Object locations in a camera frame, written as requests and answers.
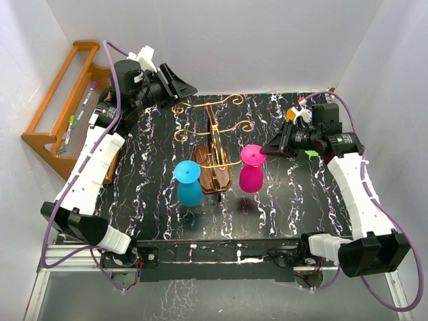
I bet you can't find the orange tipped marker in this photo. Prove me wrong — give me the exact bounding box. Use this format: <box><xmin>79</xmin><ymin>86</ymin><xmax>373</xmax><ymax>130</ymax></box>
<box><xmin>64</xmin><ymin>123</ymin><xmax>74</xmax><ymax>145</ymax></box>

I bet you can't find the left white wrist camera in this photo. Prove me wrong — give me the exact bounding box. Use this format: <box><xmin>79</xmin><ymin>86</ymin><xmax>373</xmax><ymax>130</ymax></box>
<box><xmin>127</xmin><ymin>45</ymin><xmax>157</xmax><ymax>72</ymax></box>

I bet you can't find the pink wine glass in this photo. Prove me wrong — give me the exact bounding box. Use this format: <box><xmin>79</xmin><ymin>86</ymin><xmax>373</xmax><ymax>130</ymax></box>
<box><xmin>239</xmin><ymin>144</ymin><xmax>266</xmax><ymax>193</ymax></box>

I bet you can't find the pink capped marker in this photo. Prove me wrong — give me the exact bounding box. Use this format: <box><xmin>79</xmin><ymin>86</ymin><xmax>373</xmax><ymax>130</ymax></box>
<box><xmin>82</xmin><ymin>82</ymin><xmax>97</xmax><ymax>107</ymax></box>

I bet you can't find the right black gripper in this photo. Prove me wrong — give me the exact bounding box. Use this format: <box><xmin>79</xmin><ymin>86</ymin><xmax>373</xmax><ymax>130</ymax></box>
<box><xmin>260</xmin><ymin>120</ymin><xmax>320</xmax><ymax>158</ymax></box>

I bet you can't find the orange wooden rack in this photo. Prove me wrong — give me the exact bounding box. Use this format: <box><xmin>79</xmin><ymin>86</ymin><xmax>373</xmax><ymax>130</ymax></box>
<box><xmin>21</xmin><ymin>41</ymin><xmax>110</xmax><ymax>180</ymax></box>

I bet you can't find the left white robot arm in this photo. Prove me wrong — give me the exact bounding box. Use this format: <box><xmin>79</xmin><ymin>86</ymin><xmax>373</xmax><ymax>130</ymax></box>
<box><xmin>41</xmin><ymin>60</ymin><xmax>197</xmax><ymax>267</ymax></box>

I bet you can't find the green capped marker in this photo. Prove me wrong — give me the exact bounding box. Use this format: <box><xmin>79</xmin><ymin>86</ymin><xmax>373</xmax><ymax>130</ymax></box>
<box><xmin>69</xmin><ymin>110</ymin><xmax>84</xmax><ymax>128</ymax></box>

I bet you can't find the green wine glass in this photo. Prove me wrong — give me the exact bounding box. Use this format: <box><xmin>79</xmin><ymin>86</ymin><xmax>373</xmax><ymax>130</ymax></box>
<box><xmin>305</xmin><ymin>150</ymin><xmax>319</xmax><ymax>156</ymax></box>

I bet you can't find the gold wire wine glass rack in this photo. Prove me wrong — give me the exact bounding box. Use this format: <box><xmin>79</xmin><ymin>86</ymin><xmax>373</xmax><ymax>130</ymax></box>
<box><xmin>173</xmin><ymin>94</ymin><xmax>255</xmax><ymax>201</ymax></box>

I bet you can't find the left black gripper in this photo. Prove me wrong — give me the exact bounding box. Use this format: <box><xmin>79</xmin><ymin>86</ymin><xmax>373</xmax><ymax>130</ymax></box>
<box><xmin>132</xmin><ymin>64</ymin><xmax>197</xmax><ymax>112</ymax></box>

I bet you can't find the blue wine glass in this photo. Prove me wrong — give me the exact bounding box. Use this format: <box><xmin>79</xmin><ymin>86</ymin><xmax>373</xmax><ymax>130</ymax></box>
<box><xmin>174</xmin><ymin>160</ymin><xmax>203</xmax><ymax>207</ymax></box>

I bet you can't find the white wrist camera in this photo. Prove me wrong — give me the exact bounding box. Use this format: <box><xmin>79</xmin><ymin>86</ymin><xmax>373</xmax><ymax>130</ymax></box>
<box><xmin>127</xmin><ymin>45</ymin><xmax>157</xmax><ymax>72</ymax></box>
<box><xmin>291</xmin><ymin>97</ymin><xmax>312</xmax><ymax>125</ymax></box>

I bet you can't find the orange wine glass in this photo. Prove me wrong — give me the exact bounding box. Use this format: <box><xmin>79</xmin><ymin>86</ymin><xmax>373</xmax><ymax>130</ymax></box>
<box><xmin>286</xmin><ymin>107</ymin><xmax>300</xmax><ymax>121</ymax></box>

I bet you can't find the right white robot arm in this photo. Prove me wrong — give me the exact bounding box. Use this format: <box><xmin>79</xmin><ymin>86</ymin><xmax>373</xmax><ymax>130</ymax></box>
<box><xmin>261</xmin><ymin>103</ymin><xmax>410</xmax><ymax>278</ymax></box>

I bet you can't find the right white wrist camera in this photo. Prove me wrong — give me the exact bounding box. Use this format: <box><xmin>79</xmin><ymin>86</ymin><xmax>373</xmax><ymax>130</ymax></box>
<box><xmin>291</xmin><ymin>97</ymin><xmax>312</xmax><ymax>125</ymax></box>

